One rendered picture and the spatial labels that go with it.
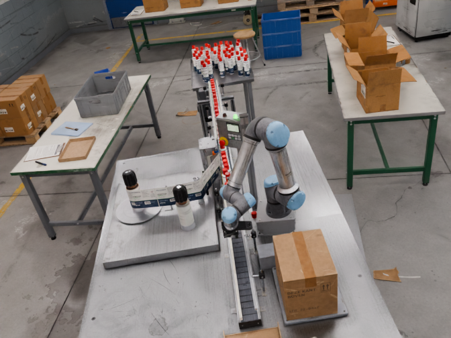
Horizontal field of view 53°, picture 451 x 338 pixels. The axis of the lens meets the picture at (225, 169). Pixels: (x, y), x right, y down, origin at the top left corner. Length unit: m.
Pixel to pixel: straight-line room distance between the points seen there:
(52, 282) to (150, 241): 1.55
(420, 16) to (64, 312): 6.25
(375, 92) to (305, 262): 2.11
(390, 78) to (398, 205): 1.11
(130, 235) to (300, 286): 1.18
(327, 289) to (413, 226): 2.01
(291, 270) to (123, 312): 0.92
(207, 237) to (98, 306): 0.70
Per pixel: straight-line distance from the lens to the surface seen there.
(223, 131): 2.60
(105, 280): 2.68
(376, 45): 4.59
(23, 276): 4.31
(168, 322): 2.37
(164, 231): 2.77
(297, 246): 2.19
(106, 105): 4.53
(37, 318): 3.90
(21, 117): 6.24
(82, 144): 4.17
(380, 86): 3.90
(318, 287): 2.11
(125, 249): 2.74
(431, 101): 4.20
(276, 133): 2.17
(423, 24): 7.72
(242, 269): 2.44
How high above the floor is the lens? 2.64
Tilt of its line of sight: 34 degrees down
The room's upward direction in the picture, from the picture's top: 10 degrees counter-clockwise
